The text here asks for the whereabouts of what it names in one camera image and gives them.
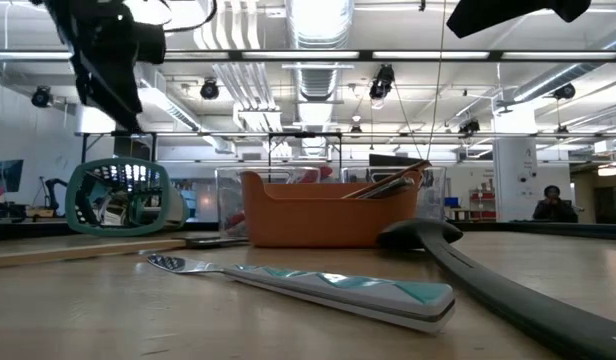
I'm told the white pillar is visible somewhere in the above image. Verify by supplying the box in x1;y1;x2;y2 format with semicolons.
492;107;539;222

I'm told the teal patterned handle knife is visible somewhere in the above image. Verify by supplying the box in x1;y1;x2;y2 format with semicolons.
146;253;457;335

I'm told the black slotted spoon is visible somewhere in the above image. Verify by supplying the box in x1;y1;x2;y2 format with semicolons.
376;218;616;360

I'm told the black metal rack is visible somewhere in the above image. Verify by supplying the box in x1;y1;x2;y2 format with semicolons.
80;130;344;169

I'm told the person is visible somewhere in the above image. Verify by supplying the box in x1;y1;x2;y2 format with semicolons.
531;184;579;224

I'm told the wall screen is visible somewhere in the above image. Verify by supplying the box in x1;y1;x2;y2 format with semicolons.
0;159;25;202

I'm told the red shelf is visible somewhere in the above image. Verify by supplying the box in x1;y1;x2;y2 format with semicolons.
470;187;497;221

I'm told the silver ceiling air duct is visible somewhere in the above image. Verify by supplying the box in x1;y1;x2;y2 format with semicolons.
286;0;355;157

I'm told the black monitor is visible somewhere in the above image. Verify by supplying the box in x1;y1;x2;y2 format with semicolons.
368;153;425;169

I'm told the grey spatula wooden handle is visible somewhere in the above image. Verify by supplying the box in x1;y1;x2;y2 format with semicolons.
0;234;250;270

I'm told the teal box grater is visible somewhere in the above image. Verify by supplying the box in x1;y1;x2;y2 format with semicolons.
65;157;190;238

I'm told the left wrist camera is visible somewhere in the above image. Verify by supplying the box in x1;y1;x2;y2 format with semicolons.
133;22;167;65

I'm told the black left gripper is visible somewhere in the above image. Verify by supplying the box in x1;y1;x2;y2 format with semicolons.
47;0;144;133

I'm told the orange plastic bin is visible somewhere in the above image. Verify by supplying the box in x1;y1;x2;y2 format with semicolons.
240;169;423;249

